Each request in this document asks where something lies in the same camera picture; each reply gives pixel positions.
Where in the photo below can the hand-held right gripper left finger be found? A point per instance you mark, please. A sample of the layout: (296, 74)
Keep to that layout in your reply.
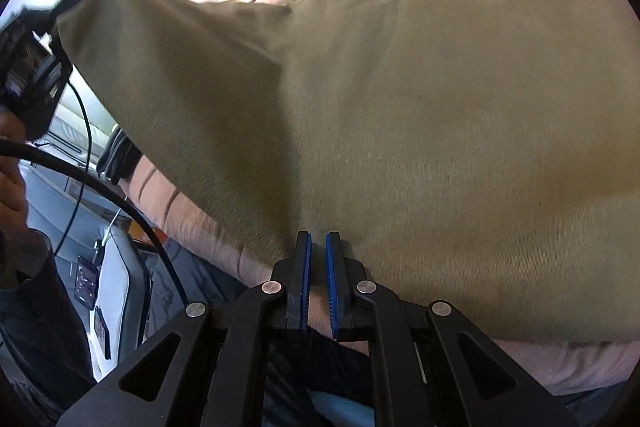
(305, 287)

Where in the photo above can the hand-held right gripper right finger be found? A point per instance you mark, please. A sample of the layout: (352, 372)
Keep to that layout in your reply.
(331, 287)

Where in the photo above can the olive printed t-shirt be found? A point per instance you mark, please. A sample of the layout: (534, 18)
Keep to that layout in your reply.
(400, 107)

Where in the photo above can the person's left hand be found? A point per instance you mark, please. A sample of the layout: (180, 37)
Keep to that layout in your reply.
(10, 197)

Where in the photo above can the person's leg in jeans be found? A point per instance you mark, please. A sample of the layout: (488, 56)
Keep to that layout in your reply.
(320, 407)

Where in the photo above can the black smartphone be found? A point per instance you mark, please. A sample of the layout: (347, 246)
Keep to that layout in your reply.
(102, 332)
(85, 282)

